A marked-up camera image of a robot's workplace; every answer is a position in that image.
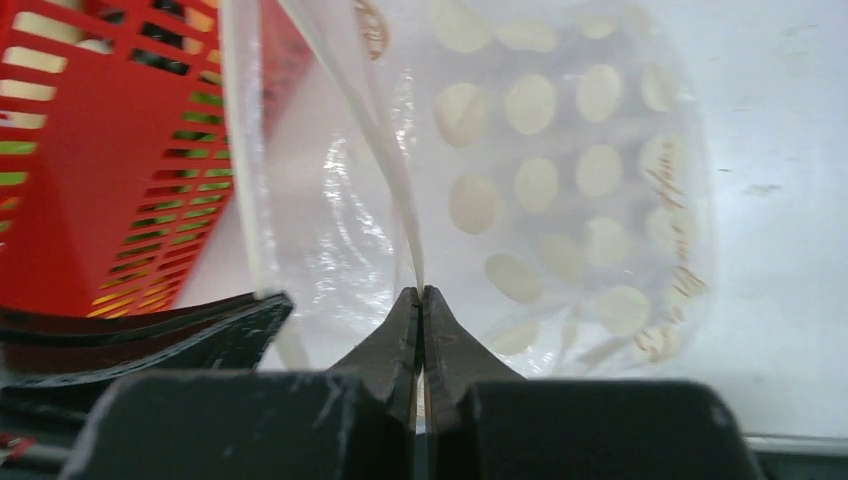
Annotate red plastic shopping basket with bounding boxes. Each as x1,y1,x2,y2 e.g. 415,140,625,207
1,1,235,318

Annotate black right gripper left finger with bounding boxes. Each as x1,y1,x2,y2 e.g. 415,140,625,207
60,288,420,479

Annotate clear dotted zip top bag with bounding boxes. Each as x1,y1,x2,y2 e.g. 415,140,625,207
219,1,712,377

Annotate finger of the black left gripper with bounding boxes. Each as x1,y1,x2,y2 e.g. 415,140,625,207
1,294,294,436

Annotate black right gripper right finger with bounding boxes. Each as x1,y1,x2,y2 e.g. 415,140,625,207
421,286,762,479

